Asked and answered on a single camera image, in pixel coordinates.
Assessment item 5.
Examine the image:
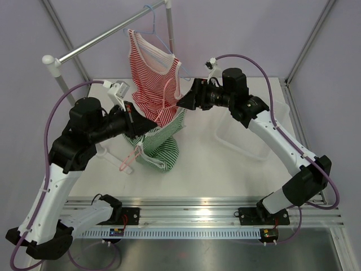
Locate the left aluminium frame post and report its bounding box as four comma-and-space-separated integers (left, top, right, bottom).
39, 0, 90, 81

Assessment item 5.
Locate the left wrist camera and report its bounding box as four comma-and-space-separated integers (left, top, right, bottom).
102, 80, 130, 111

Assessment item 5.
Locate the white metal clothes rack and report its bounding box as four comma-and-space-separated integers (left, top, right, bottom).
41, 0, 206, 175

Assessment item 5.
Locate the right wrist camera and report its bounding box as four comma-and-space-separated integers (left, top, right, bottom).
205, 58, 222, 82

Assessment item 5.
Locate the pink wire hanger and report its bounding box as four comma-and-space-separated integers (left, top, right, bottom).
120, 79, 186, 173

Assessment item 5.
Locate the right aluminium frame post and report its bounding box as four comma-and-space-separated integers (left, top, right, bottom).
285, 0, 338, 87

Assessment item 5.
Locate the aluminium frame post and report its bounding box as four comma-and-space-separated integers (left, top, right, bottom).
285, 0, 338, 87
39, 0, 90, 81

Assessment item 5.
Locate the red striped tank top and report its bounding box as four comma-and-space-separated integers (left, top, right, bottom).
127, 29, 182, 127

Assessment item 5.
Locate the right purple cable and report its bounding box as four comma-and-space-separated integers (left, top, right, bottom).
215, 53, 341, 245

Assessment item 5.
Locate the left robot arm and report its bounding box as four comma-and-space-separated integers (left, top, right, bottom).
6, 97, 157, 260

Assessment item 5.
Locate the white slotted cable duct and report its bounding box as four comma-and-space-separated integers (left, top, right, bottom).
79, 228, 261, 239

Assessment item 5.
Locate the green striped tank top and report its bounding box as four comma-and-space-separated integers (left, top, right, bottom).
125, 109, 186, 173

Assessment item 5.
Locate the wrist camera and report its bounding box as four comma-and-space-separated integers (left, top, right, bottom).
102, 80, 130, 111
205, 58, 222, 82

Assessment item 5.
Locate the blue wire hanger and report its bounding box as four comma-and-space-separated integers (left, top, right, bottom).
135, 5, 191, 81

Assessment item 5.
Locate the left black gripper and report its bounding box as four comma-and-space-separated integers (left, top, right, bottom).
89, 100, 157, 144

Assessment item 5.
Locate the aluminium mounting rail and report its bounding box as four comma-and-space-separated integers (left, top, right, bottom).
61, 196, 345, 228

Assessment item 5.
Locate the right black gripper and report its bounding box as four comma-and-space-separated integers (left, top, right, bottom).
177, 78, 234, 111

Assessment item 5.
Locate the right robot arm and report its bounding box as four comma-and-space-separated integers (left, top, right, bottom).
177, 68, 332, 224

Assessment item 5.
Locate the white plastic basket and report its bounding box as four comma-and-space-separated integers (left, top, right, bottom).
213, 98, 290, 161

